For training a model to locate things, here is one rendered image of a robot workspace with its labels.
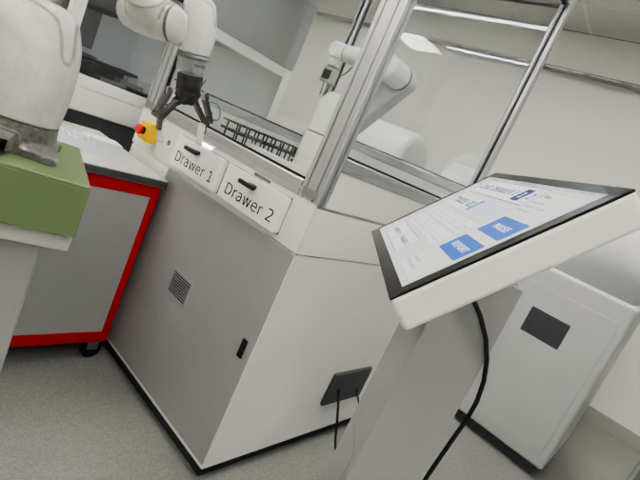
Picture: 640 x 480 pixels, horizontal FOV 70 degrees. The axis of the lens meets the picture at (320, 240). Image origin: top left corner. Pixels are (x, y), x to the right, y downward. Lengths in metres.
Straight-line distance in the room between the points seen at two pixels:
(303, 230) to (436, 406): 0.61
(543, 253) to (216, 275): 1.08
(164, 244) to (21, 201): 0.86
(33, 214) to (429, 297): 0.69
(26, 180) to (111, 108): 1.46
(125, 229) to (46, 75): 0.86
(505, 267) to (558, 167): 3.82
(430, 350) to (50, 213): 0.70
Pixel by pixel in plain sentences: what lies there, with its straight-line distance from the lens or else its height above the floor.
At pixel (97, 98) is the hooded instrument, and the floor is 0.88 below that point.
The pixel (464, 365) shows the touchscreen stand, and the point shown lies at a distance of 0.83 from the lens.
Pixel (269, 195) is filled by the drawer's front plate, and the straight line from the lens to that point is 1.33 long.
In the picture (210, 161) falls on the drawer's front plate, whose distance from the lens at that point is 1.57.
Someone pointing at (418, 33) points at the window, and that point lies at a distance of 1.38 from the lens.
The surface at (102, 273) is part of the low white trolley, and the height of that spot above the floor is 0.38.
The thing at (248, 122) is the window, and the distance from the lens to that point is 1.53.
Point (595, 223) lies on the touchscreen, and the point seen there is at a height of 1.15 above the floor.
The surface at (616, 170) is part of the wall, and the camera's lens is 4.36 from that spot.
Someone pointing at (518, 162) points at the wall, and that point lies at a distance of 4.48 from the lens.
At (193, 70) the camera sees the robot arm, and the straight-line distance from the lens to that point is 1.47.
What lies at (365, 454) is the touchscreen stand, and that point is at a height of 0.64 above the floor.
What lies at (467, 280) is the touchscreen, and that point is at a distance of 0.59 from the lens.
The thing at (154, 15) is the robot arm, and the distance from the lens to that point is 1.50.
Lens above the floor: 1.10
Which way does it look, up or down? 11 degrees down
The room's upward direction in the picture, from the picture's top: 24 degrees clockwise
